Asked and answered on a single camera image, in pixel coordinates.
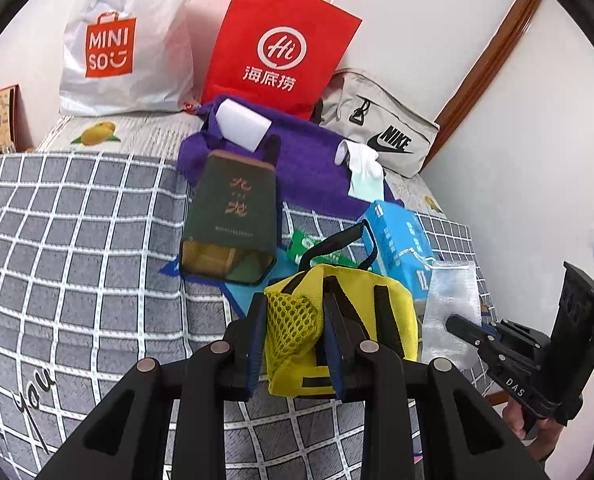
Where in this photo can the white glove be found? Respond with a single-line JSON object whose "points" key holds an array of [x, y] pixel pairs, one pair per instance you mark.
{"points": [[364, 165]]}

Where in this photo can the white plastic shopping bag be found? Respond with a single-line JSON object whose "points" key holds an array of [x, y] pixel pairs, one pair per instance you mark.
{"points": [[152, 60]]}

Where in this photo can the wooden door frame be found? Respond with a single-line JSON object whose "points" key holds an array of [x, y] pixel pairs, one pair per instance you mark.
{"points": [[502, 45]]}

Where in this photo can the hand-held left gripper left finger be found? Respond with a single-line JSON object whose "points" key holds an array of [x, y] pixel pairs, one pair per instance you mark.
{"points": [[257, 345]]}

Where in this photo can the purple towel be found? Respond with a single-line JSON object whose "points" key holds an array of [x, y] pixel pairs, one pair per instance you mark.
{"points": [[312, 160]]}

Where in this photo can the red paper bag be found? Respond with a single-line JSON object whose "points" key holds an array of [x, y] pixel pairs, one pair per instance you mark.
{"points": [[257, 20]]}

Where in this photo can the green packet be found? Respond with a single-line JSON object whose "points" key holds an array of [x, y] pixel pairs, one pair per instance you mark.
{"points": [[304, 247]]}

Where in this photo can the blue tissue pack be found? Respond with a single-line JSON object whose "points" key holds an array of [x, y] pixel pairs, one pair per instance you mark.
{"points": [[392, 240]]}

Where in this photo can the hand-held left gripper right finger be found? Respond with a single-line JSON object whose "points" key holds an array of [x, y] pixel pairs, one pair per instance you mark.
{"points": [[336, 355]]}

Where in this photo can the grey waist bag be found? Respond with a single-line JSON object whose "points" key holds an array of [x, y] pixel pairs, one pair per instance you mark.
{"points": [[402, 115]]}

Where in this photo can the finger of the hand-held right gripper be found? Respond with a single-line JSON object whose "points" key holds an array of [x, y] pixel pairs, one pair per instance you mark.
{"points": [[464, 329]]}

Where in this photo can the newspaper print bedsheet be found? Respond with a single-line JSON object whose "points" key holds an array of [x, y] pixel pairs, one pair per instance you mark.
{"points": [[142, 132]]}

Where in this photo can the dark green box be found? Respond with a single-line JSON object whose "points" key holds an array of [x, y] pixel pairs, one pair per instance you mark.
{"points": [[227, 200]]}

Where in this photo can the grey checked blanket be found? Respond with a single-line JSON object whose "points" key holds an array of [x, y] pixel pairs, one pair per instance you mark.
{"points": [[102, 260]]}

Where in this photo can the face mask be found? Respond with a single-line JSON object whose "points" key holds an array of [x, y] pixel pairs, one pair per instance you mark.
{"points": [[449, 300]]}

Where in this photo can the person's right hand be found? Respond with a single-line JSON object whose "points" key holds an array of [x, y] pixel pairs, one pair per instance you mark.
{"points": [[519, 422]]}

